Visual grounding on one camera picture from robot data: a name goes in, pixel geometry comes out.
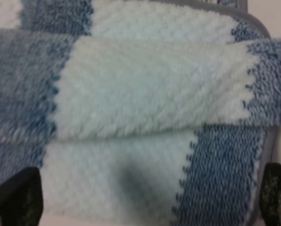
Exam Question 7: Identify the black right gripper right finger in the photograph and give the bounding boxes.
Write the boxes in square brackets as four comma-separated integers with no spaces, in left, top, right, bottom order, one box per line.
[259,163,281,226]

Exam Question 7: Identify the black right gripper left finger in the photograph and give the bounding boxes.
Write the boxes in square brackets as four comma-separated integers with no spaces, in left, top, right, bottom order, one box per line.
[0,167,43,226]

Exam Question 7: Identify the blue white striped towel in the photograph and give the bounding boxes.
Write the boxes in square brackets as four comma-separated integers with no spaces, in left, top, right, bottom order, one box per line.
[0,0,281,226]

